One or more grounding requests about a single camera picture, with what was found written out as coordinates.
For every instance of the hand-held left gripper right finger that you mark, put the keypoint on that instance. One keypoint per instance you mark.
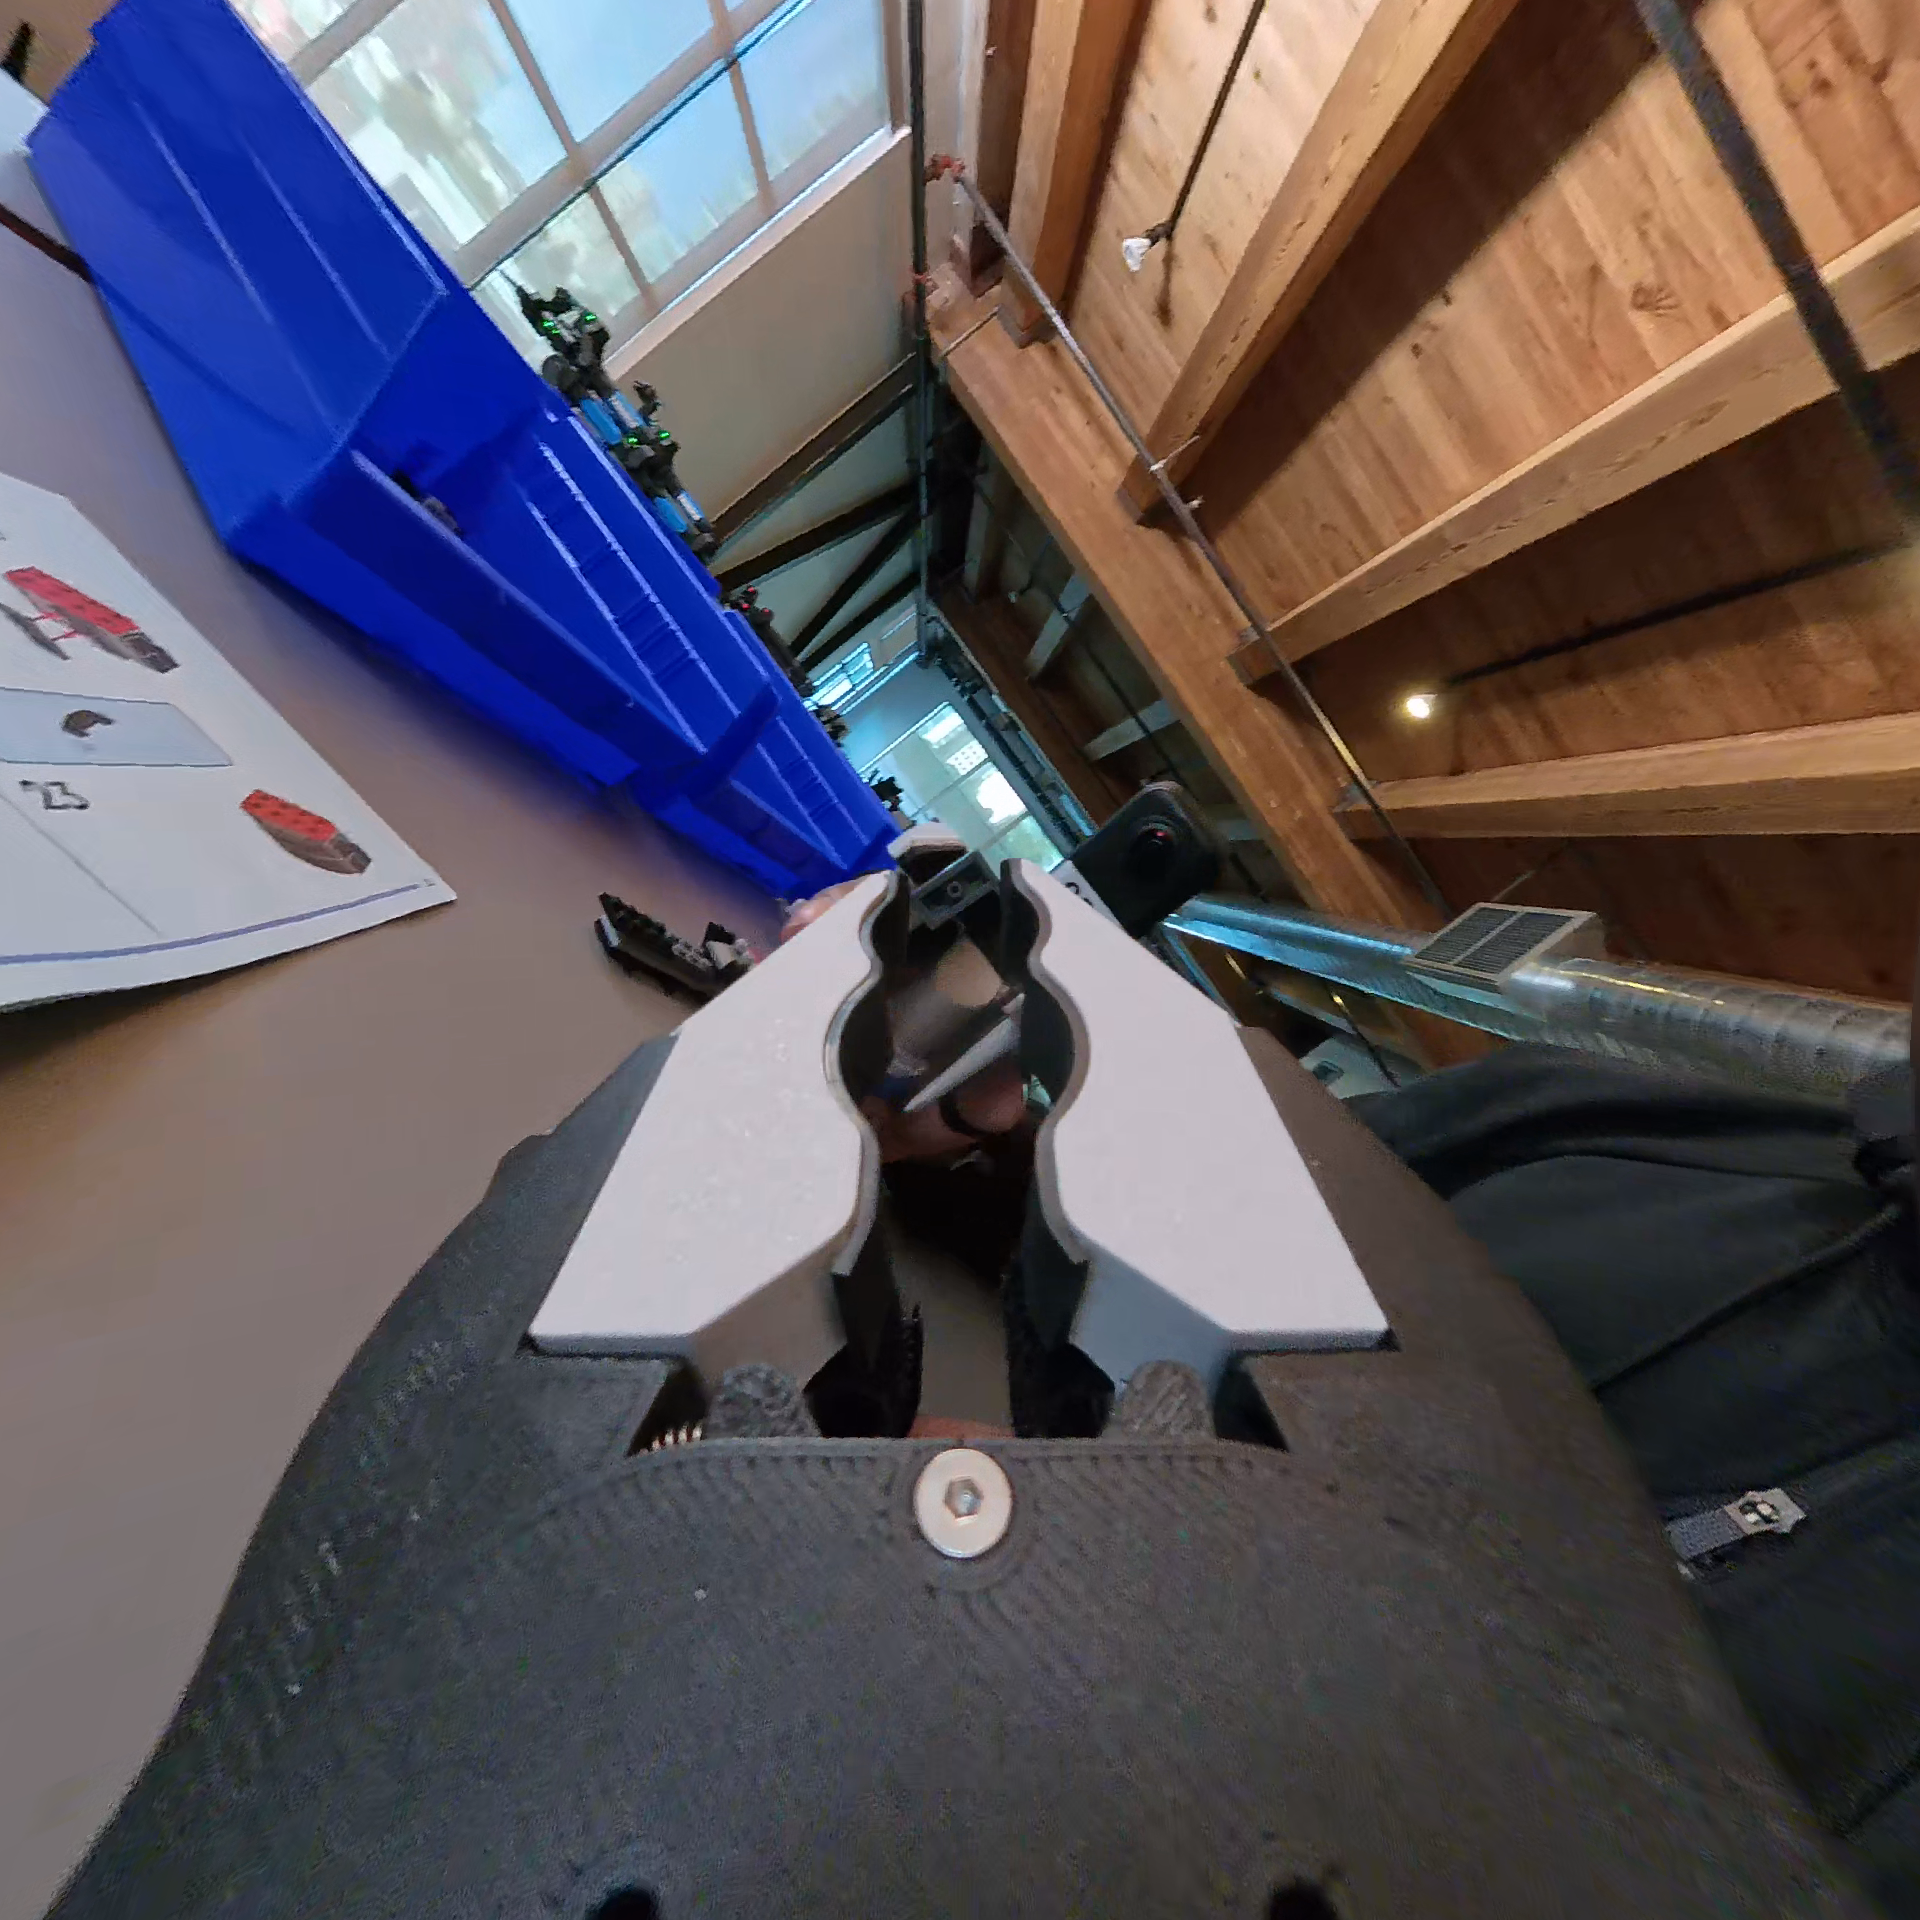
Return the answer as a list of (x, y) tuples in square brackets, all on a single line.
[(1201, 1201)]

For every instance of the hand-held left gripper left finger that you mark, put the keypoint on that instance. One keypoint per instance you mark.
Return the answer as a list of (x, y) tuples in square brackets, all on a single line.
[(721, 1186)]

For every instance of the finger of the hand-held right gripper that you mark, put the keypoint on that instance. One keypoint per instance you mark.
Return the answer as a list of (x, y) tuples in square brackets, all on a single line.
[(946, 1020)]

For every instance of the small black brick piece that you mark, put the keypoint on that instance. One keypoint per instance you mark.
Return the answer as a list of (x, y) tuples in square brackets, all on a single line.
[(952, 887)]

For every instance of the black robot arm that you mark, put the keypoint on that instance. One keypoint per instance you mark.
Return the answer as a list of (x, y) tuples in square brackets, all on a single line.
[(658, 449), (561, 322)]

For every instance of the person's right hand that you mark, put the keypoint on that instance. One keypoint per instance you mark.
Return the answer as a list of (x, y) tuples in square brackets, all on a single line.
[(976, 1118)]

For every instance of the black brick base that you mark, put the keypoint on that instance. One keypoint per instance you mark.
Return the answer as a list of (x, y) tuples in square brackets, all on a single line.
[(658, 947)]

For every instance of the threaded metal rod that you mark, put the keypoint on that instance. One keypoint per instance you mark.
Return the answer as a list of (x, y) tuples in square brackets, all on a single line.
[(1201, 538)]

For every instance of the white vent grille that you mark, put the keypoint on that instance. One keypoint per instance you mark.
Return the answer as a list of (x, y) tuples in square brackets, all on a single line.
[(1500, 944)]

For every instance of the person's black jacket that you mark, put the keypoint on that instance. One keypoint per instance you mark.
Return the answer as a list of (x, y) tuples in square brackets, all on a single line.
[(1649, 1231)]

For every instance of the white track lamp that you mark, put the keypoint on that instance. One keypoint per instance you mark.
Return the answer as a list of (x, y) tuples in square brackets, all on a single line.
[(1148, 250)]

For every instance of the brick instruction booklet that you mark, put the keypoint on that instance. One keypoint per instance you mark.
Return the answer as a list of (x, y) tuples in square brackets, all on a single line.
[(151, 842)]

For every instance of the large paned window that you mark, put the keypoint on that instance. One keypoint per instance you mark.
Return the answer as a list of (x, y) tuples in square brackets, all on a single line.
[(673, 151)]

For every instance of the black ceiling pipe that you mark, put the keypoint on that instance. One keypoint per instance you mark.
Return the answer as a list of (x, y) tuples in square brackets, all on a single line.
[(1780, 241)]

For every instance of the silver air duct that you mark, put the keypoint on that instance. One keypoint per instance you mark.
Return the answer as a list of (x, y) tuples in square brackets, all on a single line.
[(1681, 1020)]

